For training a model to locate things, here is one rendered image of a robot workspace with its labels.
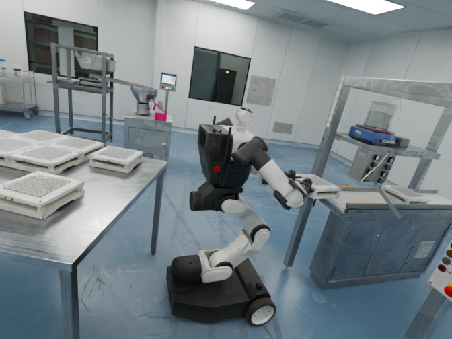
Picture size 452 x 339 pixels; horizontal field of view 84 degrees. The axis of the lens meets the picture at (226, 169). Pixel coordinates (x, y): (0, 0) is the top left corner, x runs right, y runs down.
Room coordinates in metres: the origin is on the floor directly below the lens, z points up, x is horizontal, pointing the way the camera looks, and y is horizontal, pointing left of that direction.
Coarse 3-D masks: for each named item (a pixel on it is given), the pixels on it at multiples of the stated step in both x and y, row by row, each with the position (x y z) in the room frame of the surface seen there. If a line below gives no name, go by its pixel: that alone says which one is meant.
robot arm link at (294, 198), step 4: (296, 188) 1.06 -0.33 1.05; (292, 192) 1.05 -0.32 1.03; (296, 192) 1.05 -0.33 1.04; (300, 192) 1.05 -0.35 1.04; (284, 196) 1.05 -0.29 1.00; (288, 196) 1.05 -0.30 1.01; (292, 196) 1.05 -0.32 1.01; (296, 196) 1.05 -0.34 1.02; (300, 196) 1.05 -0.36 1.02; (288, 200) 1.04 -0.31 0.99; (292, 200) 1.04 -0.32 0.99; (296, 200) 1.05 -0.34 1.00; (300, 200) 1.06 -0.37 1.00; (284, 204) 1.04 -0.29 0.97; (288, 204) 1.04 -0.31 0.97; (292, 204) 1.05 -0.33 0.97; (296, 204) 1.06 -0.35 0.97; (288, 208) 1.05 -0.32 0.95
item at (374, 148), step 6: (336, 132) 1.84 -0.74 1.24; (342, 138) 1.71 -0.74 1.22; (348, 138) 1.67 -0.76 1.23; (354, 138) 1.70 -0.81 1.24; (354, 144) 1.61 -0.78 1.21; (360, 144) 1.57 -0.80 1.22; (366, 144) 1.53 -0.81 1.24; (372, 150) 1.48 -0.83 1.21; (378, 150) 1.50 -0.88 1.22; (384, 150) 1.52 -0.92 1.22; (408, 156) 1.59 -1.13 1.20
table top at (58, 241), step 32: (160, 160) 1.72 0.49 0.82; (96, 192) 1.10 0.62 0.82; (128, 192) 1.16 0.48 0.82; (0, 224) 0.75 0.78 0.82; (32, 224) 0.78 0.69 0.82; (64, 224) 0.81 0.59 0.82; (96, 224) 0.85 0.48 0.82; (0, 256) 0.63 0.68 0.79; (32, 256) 0.63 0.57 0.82; (64, 256) 0.65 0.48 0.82
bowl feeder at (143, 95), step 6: (132, 90) 3.49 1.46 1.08; (138, 90) 3.44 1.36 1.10; (144, 90) 3.45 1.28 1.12; (150, 90) 3.50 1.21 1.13; (138, 96) 3.49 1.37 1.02; (144, 96) 3.48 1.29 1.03; (150, 96) 3.53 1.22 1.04; (138, 102) 3.61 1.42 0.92; (144, 102) 3.54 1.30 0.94; (162, 102) 3.60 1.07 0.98; (138, 108) 3.54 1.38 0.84; (144, 108) 3.54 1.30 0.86; (162, 108) 3.62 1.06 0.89; (144, 114) 3.55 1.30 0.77
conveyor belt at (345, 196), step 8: (344, 192) 1.82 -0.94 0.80; (352, 192) 1.85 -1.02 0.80; (360, 192) 1.88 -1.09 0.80; (368, 192) 1.92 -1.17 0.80; (376, 192) 1.96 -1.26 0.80; (328, 200) 1.67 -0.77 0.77; (336, 200) 1.63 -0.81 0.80; (344, 200) 1.65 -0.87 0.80; (352, 200) 1.68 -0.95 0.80; (360, 200) 1.71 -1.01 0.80; (368, 200) 1.74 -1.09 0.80; (376, 200) 1.77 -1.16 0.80; (384, 200) 1.80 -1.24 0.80; (392, 200) 1.83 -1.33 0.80; (432, 200) 2.02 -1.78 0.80; (440, 200) 2.06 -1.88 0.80; (448, 200) 2.10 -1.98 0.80; (336, 208) 1.60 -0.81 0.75; (344, 208) 1.54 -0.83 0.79
